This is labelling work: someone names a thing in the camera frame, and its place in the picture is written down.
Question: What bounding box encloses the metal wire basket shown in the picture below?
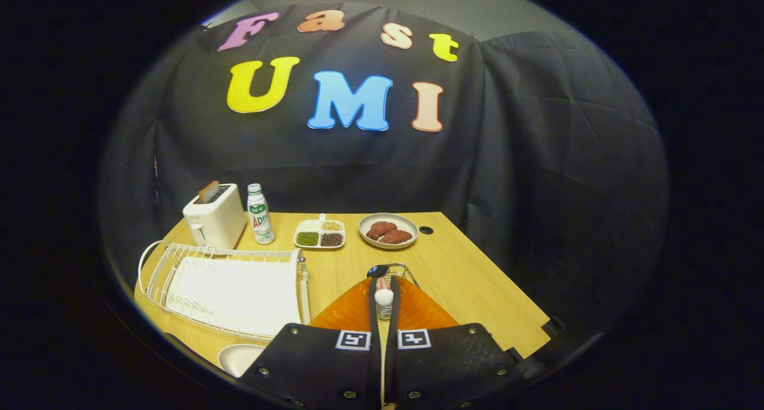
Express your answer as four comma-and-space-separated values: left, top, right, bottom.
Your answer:
382, 263, 421, 289

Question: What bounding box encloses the white bottle green label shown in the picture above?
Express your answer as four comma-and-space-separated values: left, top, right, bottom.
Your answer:
247, 183, 276, 245

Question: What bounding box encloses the white divided tray with beans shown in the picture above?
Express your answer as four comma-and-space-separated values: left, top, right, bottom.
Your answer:
294, 214, 347, 251

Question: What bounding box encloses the spoon with pink white handle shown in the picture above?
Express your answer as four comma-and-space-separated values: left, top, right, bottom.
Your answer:
366, 264, 396, 321

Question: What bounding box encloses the white toaster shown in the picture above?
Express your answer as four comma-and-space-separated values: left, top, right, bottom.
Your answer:
183, 183, 248, 251

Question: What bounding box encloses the white round plate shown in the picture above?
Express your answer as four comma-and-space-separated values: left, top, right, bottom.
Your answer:
217, 344, 267, 378

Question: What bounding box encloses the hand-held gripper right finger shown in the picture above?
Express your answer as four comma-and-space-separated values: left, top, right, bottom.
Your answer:
385, 276, 527, 410

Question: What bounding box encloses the small beige plate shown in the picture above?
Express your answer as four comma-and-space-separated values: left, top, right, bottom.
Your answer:
358, 213, 420, 251

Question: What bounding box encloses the black backdrop cloth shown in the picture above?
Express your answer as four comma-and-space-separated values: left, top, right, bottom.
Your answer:
98, 3, 669, 351

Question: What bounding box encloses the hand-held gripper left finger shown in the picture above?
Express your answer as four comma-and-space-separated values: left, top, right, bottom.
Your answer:
239, 276, 383, 410

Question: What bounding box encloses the white wire dish rack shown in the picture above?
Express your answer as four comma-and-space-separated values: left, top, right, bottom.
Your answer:
137, 241, 312, 343

